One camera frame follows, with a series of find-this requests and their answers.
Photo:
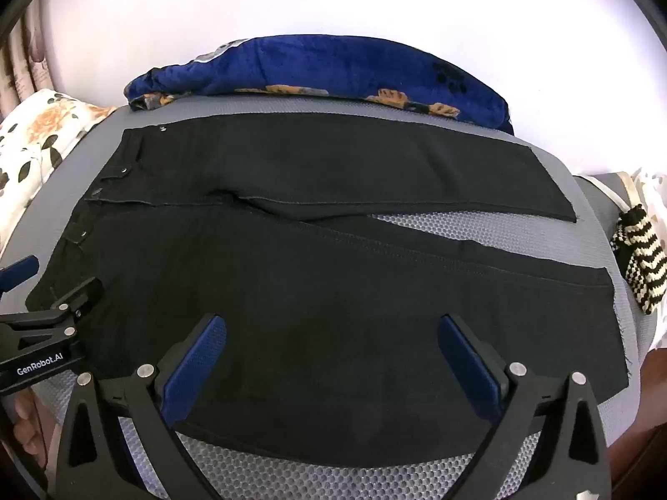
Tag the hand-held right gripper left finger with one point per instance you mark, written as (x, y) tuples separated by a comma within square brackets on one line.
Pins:
[(194, 364)]

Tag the white patterned cloth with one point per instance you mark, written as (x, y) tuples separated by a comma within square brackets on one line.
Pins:
[(654, 187)]

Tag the black pants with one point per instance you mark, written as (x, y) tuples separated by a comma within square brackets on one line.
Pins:
[(312, 297)]

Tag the patterned curtain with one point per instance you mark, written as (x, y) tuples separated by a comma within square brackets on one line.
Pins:
[(26, 62)]

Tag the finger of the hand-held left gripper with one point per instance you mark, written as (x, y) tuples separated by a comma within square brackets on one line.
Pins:
[(18, 273), (73, 297)]

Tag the floral pillow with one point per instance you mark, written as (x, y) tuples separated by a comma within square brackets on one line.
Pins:
[(41, 130)]

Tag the black white striped cloth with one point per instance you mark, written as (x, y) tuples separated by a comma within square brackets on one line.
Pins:
[(641, 260)]

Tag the grey mesh mattress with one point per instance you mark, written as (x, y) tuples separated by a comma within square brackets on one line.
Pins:
[(453, 226)]

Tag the person's left hand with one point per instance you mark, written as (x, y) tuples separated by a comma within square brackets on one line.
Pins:
[(30, 422)]

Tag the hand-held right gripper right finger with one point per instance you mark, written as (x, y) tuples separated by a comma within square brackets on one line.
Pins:
[(469, 364)]

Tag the blue printed blanket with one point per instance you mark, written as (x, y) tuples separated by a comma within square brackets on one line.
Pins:
[(312, 67)]

